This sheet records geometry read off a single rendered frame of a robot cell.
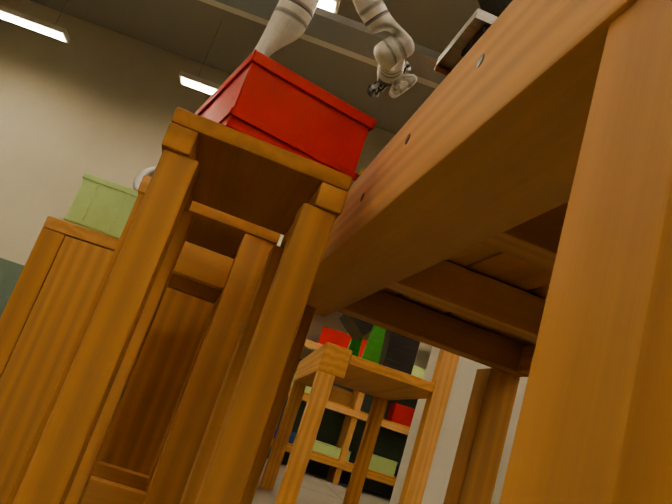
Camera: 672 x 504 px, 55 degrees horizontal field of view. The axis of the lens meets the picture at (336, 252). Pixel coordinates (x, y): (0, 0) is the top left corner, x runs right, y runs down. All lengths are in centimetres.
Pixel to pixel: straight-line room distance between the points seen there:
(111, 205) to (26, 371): 53
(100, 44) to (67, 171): 183
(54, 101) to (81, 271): 747
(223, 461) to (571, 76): 60
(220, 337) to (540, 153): 92
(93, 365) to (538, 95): 59
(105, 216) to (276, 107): 118
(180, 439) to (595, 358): 114
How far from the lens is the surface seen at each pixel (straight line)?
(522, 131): 60
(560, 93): 55
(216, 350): 140
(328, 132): 97
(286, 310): 86
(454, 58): 118
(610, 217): 36
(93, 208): 206
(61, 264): 197
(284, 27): 171
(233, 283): 142
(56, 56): 964
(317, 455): 759
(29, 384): 194
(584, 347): 34
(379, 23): 175
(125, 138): 897
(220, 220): 143
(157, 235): 87
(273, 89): 95
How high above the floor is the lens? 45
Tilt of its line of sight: 15 degrees up
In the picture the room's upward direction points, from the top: 18 degrees clockwise
